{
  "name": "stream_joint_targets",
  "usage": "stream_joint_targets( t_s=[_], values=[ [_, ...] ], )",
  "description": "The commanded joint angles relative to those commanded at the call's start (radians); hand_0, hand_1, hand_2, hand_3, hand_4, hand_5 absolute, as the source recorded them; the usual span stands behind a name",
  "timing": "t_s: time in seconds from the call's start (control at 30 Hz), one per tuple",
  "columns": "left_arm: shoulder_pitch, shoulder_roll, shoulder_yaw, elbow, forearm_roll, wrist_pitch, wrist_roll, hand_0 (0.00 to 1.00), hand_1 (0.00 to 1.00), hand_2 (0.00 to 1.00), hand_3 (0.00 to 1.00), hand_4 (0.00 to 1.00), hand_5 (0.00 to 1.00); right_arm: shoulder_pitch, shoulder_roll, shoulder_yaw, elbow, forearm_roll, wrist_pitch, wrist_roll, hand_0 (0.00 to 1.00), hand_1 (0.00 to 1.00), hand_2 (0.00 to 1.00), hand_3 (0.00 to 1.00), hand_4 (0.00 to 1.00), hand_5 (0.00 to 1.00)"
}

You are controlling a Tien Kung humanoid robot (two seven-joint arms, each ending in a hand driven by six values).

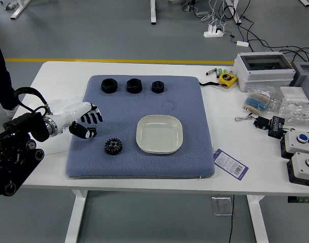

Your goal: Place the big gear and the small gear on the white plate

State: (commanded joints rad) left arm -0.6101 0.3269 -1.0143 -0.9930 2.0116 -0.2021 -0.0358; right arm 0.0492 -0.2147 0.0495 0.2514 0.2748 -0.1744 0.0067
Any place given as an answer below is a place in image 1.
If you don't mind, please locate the white black-fingered left robot hand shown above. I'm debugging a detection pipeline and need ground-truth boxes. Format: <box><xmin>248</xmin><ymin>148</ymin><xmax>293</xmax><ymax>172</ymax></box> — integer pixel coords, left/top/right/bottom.
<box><xmin>53</xmin><ymin>101</ymin><xmax>104</xmax><ymax>140</ymax></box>

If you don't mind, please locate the big black gear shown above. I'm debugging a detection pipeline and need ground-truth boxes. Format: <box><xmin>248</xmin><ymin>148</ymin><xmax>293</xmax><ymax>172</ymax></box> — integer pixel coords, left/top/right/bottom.
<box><xmin>104</xmin><ymin>138</ymin><xmax>123</xmax><ymax>156</ymax></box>

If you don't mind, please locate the big black hex nut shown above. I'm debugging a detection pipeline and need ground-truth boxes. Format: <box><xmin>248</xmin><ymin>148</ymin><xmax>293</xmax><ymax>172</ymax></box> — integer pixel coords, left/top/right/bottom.
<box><xmin>100</xmin><ymin>78</ymin><xmax>118</xmax><ymax>94</ymax></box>
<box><xmin>126</xmin><ymin>78</ymin><xmax>143</xmax><ymax>94</ymax></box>

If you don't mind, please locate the small black nut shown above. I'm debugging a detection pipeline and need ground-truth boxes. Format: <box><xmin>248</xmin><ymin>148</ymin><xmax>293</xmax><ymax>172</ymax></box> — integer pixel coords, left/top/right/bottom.
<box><xmin>151</xmin><ymin>80</ymin><xmax>165</xmax><ymax>94</ymax></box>

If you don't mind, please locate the blue yellow push-button box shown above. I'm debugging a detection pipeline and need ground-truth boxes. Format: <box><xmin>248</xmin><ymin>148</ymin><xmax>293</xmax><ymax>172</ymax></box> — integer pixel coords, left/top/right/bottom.
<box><xmin>280</xmin><ymin>130</ymin><xmax>309</xmax><ymax>159</ymax></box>

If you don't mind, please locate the red push-button box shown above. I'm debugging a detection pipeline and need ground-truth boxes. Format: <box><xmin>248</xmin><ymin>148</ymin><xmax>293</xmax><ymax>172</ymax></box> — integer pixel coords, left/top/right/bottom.
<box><xmin>286</xmin><ymin>151</ymin><xmax>309</xmax><ymax>187</ymax></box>

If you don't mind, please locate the blue-grey cushion mat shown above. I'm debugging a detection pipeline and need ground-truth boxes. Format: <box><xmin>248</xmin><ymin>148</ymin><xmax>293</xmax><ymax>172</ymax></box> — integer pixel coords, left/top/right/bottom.
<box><xmin>65</xmin><ymin>74</ymin><xmax>215</xmax><ymax>179</ymax></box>

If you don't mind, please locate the person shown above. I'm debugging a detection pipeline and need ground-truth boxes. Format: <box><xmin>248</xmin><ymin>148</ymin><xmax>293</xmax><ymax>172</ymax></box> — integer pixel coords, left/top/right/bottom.
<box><xmin>0</xmin><ymin>31</ymin><xmax>21</xmax><ymax>118</ymax></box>

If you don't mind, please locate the white square dish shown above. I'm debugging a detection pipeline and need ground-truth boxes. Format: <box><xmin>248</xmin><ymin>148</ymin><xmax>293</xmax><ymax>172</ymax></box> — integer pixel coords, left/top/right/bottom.
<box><xmin>135</xmin><ymin>114</ymin><xmax>183</xmax><ymax>155</ymax></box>

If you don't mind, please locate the white background table leg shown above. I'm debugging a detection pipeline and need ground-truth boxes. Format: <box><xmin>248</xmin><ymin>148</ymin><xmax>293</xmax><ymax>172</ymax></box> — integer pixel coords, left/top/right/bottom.
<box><xmin>149</xmin><ymin>0</ymin><xmax>159</xmax><ymax>25</ymax></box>
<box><xmin>225</xmin><ymin>0</ymin><xmax>243</xmax><ymax>25</ymax></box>
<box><xmin>10</xmin><ymin>0</ymin><xmax>31</xmax><ymax>20</ymax></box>

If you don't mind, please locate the yellow tape measure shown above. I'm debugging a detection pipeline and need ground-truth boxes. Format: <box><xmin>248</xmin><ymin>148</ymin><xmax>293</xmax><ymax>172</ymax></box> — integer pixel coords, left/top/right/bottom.
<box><xmin>199</xmin><ymin>72</ymin><xmax>238</xmax><ymax>88</ymax></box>

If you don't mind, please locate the white power strip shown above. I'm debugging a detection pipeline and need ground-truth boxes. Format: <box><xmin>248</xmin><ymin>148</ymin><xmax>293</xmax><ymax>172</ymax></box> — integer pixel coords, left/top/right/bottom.
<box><xmin>203</xmin><ymin>25</ymin><xmax>225</xmax><ymax>38</ymax></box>

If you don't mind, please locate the purple label tag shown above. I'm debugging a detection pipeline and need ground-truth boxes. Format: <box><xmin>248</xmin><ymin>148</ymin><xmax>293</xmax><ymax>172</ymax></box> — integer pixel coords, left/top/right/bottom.
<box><xmin>212</xmin><ymin>148</ymin><xmax>249</xmax><ymax>180</ymax></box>

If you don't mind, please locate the clear plastic holder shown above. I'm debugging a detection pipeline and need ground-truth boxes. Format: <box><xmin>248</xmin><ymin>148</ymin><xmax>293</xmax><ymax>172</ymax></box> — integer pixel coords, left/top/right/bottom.
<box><xmin>211</xmin><ymin>196</ymin><xmax>234</xmax><ymax>216</ymax></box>

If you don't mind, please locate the blue resistor strip bundle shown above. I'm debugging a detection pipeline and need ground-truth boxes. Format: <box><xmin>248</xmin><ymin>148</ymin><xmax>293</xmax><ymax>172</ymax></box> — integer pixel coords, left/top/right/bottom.
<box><xmin>243</xmin><ymin>91</ymin><xmax>272</xmax><ymax>113</ymax></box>

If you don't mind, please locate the clear bag of parts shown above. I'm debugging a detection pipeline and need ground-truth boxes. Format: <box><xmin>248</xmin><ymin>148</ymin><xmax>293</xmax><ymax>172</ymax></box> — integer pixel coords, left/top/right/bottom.
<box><xmin>247</xmin><ymin>85</ymin><xmax>283</xmax><ymax>112</ymax></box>

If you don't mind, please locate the black power module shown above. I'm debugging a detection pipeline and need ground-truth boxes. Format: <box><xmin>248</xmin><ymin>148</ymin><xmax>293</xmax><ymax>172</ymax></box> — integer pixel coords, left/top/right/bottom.
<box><xmin>267</xmin><ymin>115</ymin><xmax>287</xmax><ymax>139</ymax></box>

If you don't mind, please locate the clear bubble wrap bag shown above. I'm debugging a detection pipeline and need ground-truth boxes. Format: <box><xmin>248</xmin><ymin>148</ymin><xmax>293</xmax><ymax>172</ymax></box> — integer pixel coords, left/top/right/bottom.
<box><xmin>278</xmin><ymin>97</ymin><xmax>309</xmax><ymax>130</ymax></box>

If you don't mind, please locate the black table control panel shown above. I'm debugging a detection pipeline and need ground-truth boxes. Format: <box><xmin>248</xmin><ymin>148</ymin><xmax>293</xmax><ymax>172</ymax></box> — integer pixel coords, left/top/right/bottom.
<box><xmin>287</xmin><ymin>196</ymin><xmax>309</xmax><ymax>204</ymax></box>

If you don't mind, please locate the white floor cable bundle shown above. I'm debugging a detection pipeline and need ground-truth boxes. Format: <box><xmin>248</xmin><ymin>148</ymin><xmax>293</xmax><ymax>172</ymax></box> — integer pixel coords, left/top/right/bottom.
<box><xmin>195</xmin><ymin>0</ymin><xmax>227</xmax><ymax>30</ymax></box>

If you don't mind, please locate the black servo with wires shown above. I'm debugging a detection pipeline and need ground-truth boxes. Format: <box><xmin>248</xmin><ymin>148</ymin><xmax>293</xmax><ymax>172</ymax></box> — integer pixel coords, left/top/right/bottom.
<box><xmin>235</xmin><ymin>113</ymin><xmax>271</xmax><ymax>130</ymax></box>

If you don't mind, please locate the grey electrical enclosure box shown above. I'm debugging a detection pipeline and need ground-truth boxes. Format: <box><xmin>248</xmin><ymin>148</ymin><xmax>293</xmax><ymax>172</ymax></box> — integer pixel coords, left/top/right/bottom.
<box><xmin>232</xmin><ymin>51</ymin><xmax>296</xmax><ymax>92</ymax></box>

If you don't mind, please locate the black cable under table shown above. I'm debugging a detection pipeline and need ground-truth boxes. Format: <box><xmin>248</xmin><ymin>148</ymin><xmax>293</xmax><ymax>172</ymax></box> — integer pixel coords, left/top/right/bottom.
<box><xmin>228</xmin><ymin>194</ymin><xmax>236</xmax><ymax>243</ymax></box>

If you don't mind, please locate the black floor cable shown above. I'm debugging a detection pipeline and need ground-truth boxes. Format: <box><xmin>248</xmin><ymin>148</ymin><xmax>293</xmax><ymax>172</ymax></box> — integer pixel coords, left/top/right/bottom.
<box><xmin>221</xmin><ymin>0</ymin><xmax>309</xmax><ymax>64</ymax></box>

